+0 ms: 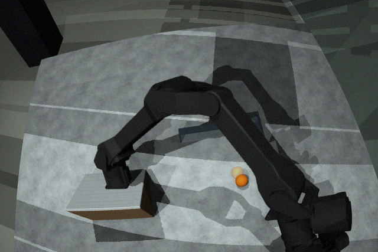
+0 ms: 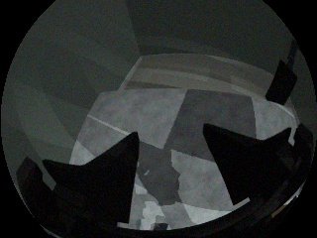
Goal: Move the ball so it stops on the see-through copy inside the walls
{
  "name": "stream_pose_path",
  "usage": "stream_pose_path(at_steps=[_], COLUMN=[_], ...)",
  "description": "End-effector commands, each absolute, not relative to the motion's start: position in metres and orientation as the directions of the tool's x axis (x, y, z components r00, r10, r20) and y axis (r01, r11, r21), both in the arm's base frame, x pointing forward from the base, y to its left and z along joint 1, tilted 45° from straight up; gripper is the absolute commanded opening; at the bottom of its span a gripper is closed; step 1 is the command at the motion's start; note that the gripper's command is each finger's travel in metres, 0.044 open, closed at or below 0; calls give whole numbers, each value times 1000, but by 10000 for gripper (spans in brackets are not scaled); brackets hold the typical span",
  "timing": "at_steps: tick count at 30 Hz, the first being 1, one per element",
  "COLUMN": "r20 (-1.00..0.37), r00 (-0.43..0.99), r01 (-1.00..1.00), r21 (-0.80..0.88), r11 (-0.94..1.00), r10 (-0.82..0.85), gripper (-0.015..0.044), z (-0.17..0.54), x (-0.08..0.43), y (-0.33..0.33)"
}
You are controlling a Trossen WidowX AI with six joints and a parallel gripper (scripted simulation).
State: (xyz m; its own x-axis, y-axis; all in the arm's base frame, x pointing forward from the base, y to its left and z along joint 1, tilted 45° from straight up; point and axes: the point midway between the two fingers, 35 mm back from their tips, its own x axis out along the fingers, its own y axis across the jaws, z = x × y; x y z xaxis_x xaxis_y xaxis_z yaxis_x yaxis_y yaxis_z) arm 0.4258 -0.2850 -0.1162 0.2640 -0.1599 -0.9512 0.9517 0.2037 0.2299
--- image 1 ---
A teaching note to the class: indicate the translucent yellow ball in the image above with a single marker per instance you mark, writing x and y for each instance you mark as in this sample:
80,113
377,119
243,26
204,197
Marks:
237,171

